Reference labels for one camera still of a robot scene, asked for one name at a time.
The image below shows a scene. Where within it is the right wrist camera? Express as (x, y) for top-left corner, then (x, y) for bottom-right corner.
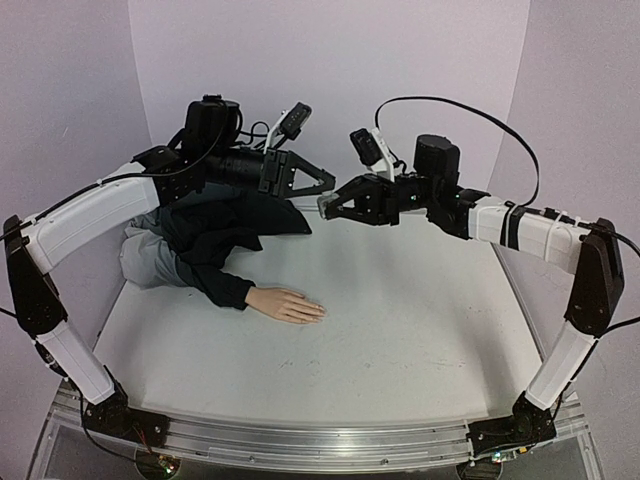
(349, 128), (396, 182)

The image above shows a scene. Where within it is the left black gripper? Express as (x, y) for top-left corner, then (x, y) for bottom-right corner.
(207, 143), (341, 199)

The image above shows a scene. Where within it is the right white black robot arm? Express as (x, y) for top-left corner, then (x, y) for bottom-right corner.
(318, 129), (625, 411)

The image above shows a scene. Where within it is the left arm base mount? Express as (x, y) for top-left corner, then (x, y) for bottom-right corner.
(82, 382), (170, 447)

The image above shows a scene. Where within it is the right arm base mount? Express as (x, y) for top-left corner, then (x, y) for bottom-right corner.
(466, 393), (556, 457)

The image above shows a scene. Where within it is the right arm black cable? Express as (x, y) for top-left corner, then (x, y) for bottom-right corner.
(374, 95), (542, 207)

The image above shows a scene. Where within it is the clear nail polish bottle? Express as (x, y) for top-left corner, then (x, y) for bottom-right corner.
(317, 192), (338, 220)

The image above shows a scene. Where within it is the mannequin hand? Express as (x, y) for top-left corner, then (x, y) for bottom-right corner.
(245, 287), (326, 325)

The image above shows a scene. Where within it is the black grey jacket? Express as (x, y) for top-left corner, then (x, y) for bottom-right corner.
(119, 184), (312, 311)

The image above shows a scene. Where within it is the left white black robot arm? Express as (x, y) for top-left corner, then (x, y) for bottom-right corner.
(1, 95), (336, 437)

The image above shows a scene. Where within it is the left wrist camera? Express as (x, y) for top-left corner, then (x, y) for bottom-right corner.
(263, 102), (312, 153)

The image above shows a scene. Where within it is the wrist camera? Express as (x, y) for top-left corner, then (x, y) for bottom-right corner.
(263, 102), (312, 153)
(349, 128), (396, 182)

